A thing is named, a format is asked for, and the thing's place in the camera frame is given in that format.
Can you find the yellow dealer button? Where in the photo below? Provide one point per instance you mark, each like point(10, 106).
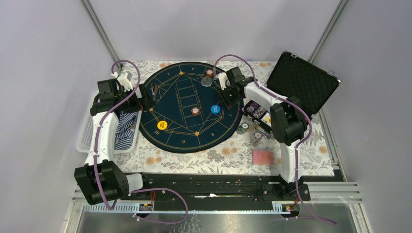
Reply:
point(162, 125)

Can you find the striped blue white cloth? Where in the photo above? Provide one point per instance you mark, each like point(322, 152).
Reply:
point(124, 136)

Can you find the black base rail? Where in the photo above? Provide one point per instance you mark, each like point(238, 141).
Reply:
point(218, 192)

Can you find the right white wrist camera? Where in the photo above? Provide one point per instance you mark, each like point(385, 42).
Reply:
point(222, 78)

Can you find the purple chip row in case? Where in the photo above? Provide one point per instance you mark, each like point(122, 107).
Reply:
point(253, 109)

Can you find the round dark blue poker mat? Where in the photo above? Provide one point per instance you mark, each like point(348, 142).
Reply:
point(187, 117)

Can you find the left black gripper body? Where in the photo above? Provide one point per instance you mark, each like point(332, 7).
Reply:
point(136, 104)

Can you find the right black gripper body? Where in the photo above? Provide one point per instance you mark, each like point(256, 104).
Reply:
point(228, 95)

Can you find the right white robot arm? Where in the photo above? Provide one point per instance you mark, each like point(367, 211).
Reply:
point(288, 120)

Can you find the blue dealer button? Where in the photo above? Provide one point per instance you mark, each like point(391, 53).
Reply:
point(215, 109)

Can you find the clear plastic disc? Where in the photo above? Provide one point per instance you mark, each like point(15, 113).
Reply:
point(206, 81)

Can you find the white plastic basket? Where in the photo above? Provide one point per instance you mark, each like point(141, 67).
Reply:
point(84, 141)

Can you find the red five chip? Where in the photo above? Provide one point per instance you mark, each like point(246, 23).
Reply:
point(195, 111)
point(210, 72)

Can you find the red card deck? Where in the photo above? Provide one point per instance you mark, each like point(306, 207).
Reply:
point(262, 157)

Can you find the black chip carrying case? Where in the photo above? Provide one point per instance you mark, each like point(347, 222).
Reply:
point(296, 78)

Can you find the blue ten chip stack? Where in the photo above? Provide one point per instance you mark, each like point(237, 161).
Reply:
point(255, 138)

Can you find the floral tablecloth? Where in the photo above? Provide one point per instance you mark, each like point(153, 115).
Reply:
point(233, 156)

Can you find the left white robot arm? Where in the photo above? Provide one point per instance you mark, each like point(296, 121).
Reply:
point(100, 179)

